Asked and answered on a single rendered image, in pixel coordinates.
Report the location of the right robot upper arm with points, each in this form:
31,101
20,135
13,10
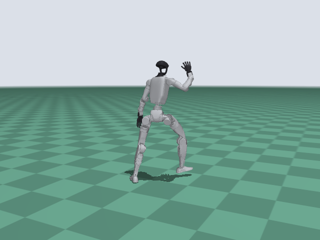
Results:
175,83

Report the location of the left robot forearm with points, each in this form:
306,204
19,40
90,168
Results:
141,107

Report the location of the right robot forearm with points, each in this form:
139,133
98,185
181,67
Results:
189,80

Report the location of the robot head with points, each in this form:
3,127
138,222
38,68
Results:
162,65

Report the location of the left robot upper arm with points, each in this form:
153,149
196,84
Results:
145,97

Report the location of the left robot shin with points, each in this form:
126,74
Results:
137,160

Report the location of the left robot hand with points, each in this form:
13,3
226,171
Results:
139,120

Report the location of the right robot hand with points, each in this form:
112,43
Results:
187,67

